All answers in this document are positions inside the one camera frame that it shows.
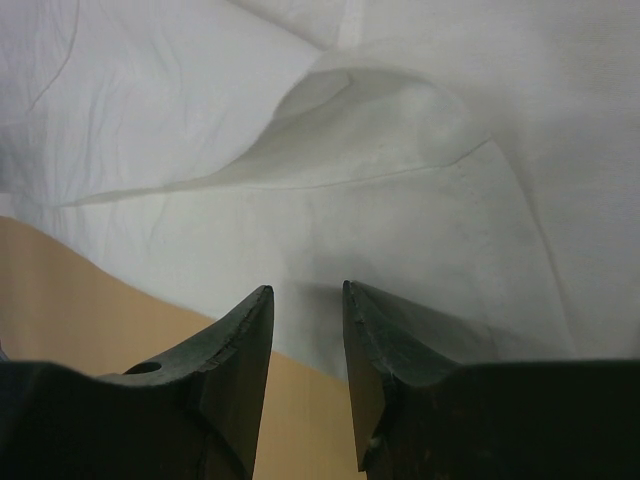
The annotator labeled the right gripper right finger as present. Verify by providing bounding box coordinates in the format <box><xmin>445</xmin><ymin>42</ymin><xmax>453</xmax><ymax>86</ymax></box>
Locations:
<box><xmin>342</xmin><ymin>281</ymin><xmax>639</xmax><ymax>479</ymax></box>

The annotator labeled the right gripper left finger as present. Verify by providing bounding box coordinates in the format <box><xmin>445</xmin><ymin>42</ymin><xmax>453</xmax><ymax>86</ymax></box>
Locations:
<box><xmin>1</xmin><ymin>286</ymin><xmax>274</xmax><ymax>479</ymax></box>

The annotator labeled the white long sleeve shirt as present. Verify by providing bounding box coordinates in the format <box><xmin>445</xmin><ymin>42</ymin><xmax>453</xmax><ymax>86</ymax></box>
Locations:
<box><xmin>1</xmin><ymin>1</ymin><xmax>639</xmax><ymax>377</ymax></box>

